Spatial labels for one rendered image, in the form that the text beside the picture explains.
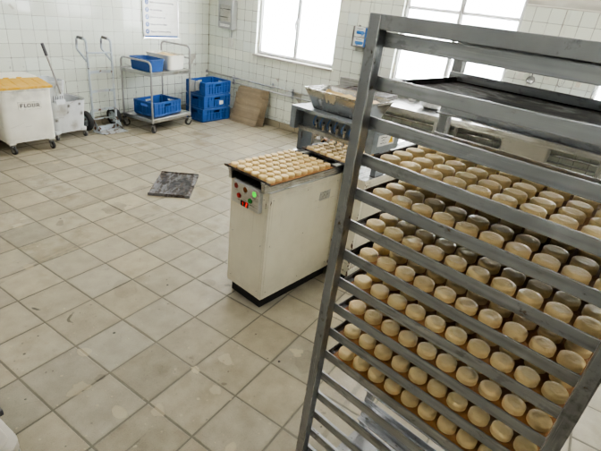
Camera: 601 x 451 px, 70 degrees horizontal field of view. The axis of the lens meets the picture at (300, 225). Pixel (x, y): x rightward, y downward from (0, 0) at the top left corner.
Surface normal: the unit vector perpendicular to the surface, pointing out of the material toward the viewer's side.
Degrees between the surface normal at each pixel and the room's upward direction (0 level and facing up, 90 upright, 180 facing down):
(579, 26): 90
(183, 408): 0
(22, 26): 90
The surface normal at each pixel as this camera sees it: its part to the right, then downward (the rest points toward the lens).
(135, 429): 0.11, -0.88
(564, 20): -0.55, 0.32
